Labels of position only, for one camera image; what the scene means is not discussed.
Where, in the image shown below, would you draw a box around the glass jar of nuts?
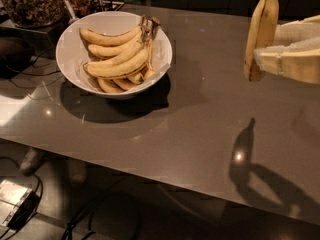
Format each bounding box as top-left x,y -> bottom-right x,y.
1,0 -> 64,28

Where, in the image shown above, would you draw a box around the white ceramic bowl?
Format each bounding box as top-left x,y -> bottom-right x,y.
56,11 -> 172,100

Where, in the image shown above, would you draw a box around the silver box on floor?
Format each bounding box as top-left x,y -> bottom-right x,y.
0,180 -> 34,230

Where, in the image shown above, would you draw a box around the long yellow banana in bunch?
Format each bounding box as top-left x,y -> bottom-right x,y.
83,48 -> 149,79

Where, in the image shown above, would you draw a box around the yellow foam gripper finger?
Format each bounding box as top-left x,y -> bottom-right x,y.
273,15 -> 320,46
254,37 -> 320,84

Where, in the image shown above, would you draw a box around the grey sock foot right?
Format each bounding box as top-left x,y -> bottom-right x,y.
68,159 -> 87,186

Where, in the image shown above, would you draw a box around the tray with dark food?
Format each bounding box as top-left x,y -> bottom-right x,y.
70,0 -> 124,18

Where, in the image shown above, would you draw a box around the black cables on floor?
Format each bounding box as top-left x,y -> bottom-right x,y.
59,180 -> 143,240

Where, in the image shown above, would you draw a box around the grey sock foot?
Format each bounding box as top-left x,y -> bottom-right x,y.
20,147 -> 45,176
68,159 -> 87,186

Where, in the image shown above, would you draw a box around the grey sock foot left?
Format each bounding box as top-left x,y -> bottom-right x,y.
20,147 -> 45,176

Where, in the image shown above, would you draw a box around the white spoon handle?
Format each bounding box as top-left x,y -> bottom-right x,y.
63,0 -> 79,25

